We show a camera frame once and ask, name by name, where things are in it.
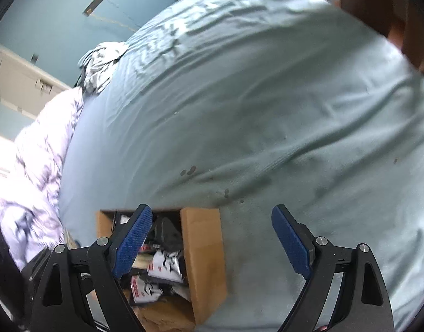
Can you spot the cream door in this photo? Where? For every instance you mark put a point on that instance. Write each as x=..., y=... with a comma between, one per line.
x=18, y=83

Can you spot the heap of snack packets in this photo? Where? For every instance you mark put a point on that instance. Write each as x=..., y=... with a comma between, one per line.
x=167, y=262

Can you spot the dark object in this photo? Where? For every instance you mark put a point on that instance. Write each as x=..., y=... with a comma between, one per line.
x=4, y=276

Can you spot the grey wall switch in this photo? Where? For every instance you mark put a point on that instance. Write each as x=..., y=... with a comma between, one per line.
x=34, y=58

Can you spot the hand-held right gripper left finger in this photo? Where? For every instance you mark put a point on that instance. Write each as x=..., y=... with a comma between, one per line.
x=134, y=242

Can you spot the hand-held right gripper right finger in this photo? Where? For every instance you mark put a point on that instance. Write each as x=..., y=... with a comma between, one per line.
x=291, y=242

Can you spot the crumpled grey white clothes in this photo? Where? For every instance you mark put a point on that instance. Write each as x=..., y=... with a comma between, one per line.
x=101, y=65

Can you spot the white quilted duvet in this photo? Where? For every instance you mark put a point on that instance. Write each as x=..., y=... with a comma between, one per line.
x=42, y=162

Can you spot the brown wooden chair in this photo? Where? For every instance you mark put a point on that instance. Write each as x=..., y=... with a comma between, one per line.
x=367, y=3

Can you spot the wall power strip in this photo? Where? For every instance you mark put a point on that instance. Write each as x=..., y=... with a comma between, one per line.
x=96, y=1

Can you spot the brown cardboard box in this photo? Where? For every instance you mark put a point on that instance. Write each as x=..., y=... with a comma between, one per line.
x=201, y=249

